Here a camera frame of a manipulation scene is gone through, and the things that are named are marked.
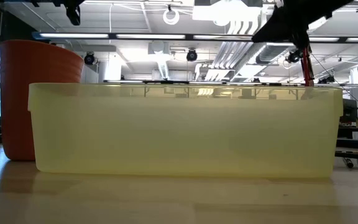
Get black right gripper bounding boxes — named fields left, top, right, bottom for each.
left=251, top=0, right=354, bottom=50

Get red desk lamp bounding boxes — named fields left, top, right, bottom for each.
left=300, top=45, right=316, bottom=88

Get long ceiling light strip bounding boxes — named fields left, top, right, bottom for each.
left=32, top=30, right=358, bottom=44

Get orange plastic cup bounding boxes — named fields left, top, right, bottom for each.
left=0, top=39, right=85, bottom=162

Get white cable coil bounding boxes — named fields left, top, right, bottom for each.
left=162, top=8, right=180, bottom=26

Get black monitor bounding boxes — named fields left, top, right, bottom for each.
left=342, top=98, right=358, bottom=124

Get grey ribbed air duct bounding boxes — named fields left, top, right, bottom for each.
left=255, top=43, right=291, bottom=65

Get yellow translucent plastic bin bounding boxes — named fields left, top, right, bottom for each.
left=27, top=82, right=344, bottom=179

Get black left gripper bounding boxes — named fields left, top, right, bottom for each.
left=29, top=0, right=86, bottom=27

